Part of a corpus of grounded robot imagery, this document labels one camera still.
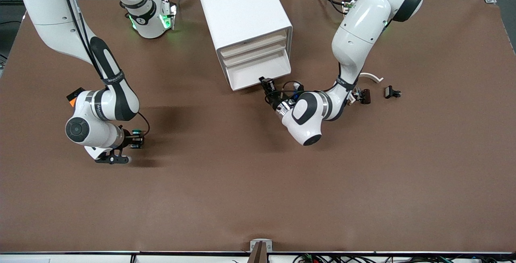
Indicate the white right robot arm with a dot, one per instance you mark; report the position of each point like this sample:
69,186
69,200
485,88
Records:
52,9

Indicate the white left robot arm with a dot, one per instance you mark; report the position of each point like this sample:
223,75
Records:
363,21

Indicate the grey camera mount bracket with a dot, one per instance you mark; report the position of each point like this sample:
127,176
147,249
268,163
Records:
261,255

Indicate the small black component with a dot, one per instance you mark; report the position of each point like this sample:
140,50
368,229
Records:
389,92

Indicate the green push button switch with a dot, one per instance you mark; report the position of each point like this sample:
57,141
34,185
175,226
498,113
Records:
138,131

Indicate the brown table cover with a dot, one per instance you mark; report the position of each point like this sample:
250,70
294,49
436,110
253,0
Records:
258,174

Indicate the orange and black box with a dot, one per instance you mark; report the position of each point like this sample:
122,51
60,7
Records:
74,93

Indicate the white base connector bracket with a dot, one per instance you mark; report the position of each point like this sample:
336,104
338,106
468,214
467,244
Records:
169,15
346,5

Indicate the white curved plastic part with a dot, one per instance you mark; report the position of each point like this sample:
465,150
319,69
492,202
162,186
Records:
373,76

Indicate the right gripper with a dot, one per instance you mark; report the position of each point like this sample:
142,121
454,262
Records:
130,138

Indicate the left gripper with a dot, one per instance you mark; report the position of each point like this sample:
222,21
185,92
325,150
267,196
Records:
273,101

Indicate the dark brown small component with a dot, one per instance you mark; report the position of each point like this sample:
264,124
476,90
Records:
366,96

